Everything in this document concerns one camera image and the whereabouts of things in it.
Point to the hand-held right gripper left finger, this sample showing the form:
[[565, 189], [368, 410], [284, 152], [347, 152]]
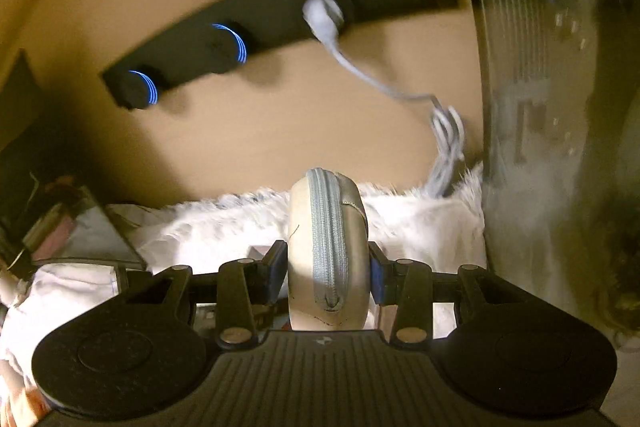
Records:
[[278, 274]]

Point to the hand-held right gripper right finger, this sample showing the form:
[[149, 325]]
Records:
[[376, 277]]

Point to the beige zippered pouch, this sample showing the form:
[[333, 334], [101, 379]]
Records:
[[325, 247]]

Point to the white fluffy blanket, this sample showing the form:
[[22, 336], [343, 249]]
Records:
[[220, 227]]

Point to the white cloth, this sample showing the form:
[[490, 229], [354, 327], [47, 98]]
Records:
[[60, 302]]

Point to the black framed mirror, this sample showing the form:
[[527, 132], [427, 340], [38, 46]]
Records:
[[50, 207]]

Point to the grey ribbed appliance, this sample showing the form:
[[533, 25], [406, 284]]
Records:
[[560, 107]]

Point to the white power plug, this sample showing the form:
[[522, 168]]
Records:
[[324, 16]]

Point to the black wall socket panel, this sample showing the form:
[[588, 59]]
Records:
[[280, 12]]

